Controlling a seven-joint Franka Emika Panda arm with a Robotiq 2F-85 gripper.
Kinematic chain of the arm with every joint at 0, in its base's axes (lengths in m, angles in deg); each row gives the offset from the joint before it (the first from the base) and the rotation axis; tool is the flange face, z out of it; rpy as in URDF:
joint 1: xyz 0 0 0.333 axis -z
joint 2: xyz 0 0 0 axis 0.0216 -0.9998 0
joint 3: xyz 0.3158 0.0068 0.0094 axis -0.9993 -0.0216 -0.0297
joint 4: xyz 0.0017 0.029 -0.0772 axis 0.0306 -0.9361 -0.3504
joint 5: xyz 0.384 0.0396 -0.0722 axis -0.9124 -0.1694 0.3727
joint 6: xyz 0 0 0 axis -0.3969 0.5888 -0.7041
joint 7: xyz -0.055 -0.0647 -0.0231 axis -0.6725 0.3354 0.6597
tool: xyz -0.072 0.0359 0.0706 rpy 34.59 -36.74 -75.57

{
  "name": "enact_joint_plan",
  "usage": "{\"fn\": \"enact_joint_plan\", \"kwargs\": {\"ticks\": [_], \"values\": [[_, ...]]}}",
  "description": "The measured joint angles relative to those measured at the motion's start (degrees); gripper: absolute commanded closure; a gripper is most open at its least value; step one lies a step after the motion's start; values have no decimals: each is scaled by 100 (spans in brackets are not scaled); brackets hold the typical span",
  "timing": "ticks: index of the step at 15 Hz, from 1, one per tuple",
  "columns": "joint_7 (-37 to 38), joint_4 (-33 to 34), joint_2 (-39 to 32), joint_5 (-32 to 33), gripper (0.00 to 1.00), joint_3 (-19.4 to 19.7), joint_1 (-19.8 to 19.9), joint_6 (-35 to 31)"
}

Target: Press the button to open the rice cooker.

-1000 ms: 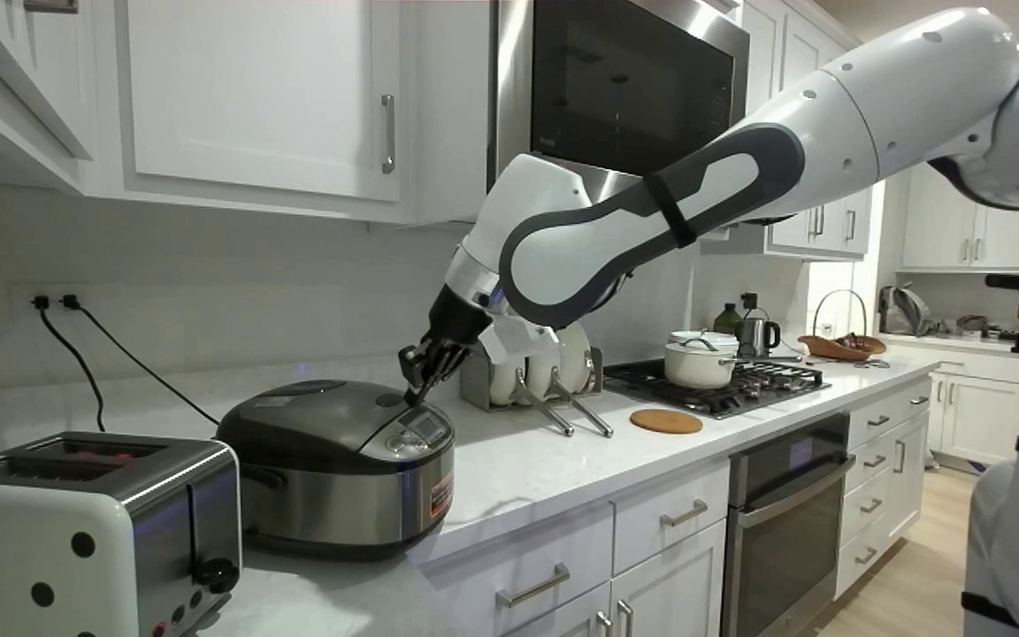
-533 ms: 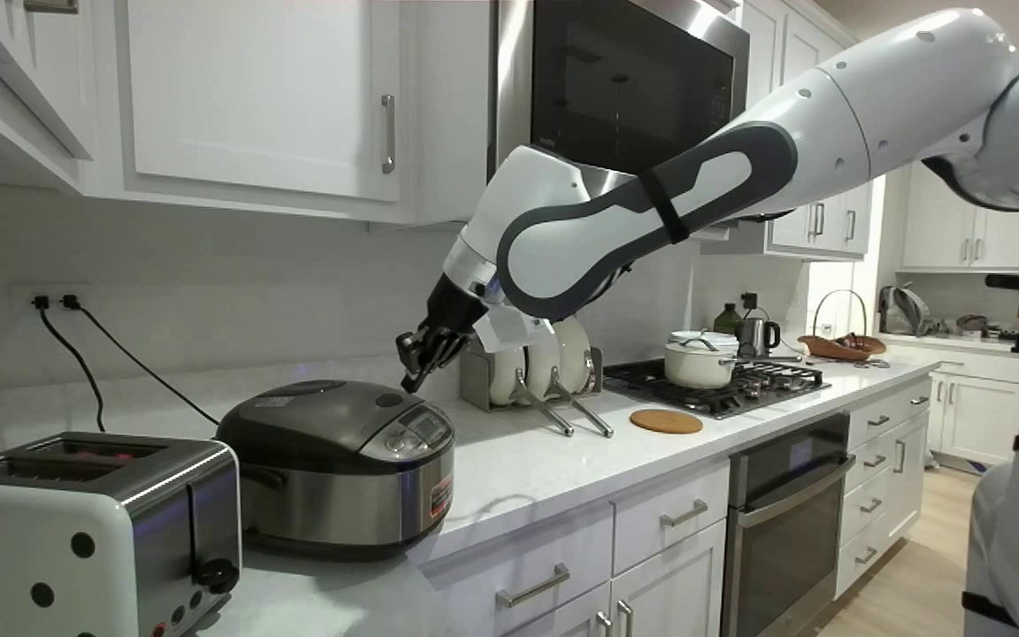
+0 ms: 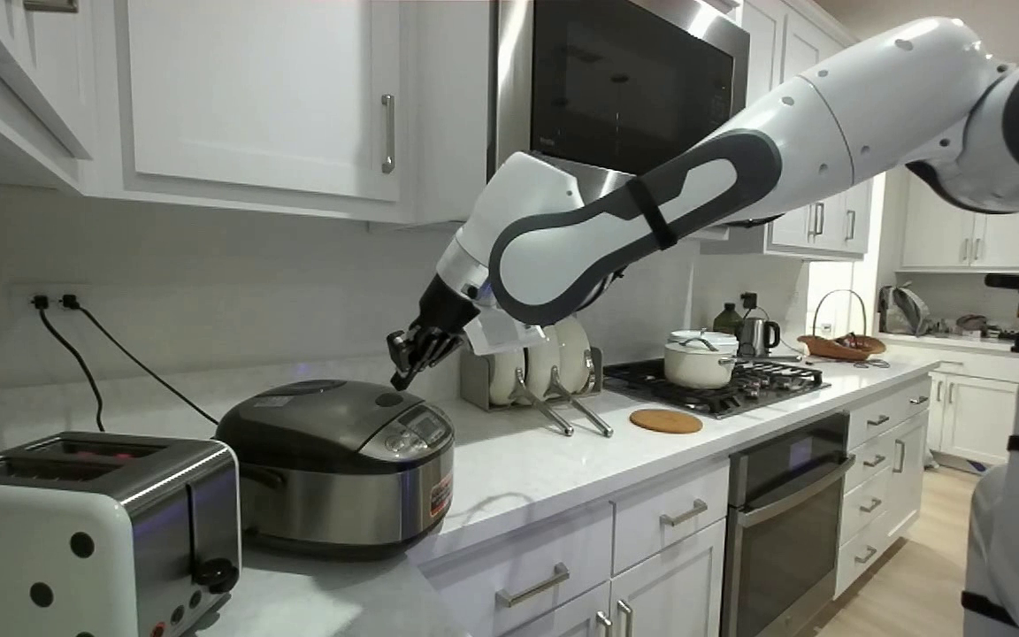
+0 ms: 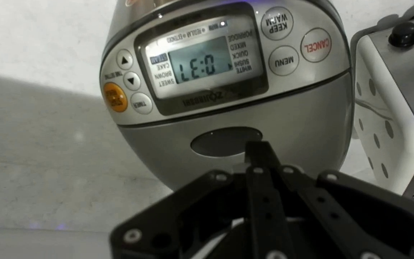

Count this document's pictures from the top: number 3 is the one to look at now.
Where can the white lower cabinet door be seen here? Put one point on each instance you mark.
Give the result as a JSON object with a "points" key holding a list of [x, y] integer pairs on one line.
{"points": [[556, 621], [679, 588]]}

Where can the black metal kettle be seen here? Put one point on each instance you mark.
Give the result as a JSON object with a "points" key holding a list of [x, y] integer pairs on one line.
{"points": [[754, 330]]}

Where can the stainless steel microwave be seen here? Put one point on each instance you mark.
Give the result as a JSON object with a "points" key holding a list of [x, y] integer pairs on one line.
{"points": [[626, 83]]}

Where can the white cabinet door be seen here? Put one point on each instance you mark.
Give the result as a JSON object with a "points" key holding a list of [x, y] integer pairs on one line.
{"points": [[247, 94], [679, 588], [556, 621]]}

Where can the white distant upper cabinets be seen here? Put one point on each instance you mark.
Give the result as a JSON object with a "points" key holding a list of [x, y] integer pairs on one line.
{"points": [[945, 242]]}

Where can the white narrow drawer cabinet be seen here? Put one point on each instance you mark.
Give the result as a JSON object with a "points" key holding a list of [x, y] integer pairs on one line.
{"points": [[883, 483]]}

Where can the stainless steel oven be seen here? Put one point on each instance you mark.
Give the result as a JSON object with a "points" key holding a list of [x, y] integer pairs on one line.
{"points": [[778, 543]]}

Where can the white tall upper cabinets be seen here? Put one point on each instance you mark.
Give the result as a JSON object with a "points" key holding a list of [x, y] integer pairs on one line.
{"points": [[850, 225]]}

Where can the dark green bottle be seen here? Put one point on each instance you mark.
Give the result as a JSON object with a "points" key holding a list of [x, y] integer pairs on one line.
{"points": [[727, 320]]}

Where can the white wall outlet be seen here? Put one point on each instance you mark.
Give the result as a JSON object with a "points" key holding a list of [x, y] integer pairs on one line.
{"points": [[55, 298]]}

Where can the white sink base cabinet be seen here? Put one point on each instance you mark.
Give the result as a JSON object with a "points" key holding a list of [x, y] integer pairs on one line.
{"points": [[974, 418]]}

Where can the white pot with lid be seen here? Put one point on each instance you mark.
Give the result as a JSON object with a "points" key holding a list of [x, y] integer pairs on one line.
{"points": [[698, 361]]}

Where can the round cork trivet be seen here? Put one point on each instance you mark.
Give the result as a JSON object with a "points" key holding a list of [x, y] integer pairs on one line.
{"points": [[665, 424]]}

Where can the white polka dot toaster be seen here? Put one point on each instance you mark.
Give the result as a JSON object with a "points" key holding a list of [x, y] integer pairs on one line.
{"points": [[62, 555]]}

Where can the black gas cooktop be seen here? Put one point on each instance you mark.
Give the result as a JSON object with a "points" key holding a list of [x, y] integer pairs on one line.
{"points": [[759, 382]]}

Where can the stainless black rice cooker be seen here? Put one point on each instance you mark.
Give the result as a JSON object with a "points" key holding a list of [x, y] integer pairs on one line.
{"points": [[332, 498]]}

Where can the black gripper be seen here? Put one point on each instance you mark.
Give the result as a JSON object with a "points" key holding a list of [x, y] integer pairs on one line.
{"points": [[444, 315]]}

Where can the white plate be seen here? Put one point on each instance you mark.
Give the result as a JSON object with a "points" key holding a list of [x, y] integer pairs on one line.
{"points": [[536, 365], [574, 354]]}

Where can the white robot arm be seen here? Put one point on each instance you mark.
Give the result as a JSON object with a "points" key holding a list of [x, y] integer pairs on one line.
{"points": [[838, 117]]}

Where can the white upper cabinet door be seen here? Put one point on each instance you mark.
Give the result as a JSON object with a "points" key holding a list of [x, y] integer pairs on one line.
{"points": [[247, 94]]}

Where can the white drawer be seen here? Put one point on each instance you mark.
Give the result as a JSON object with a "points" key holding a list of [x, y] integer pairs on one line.
{"points": [[652, 543], [476, 577]]}

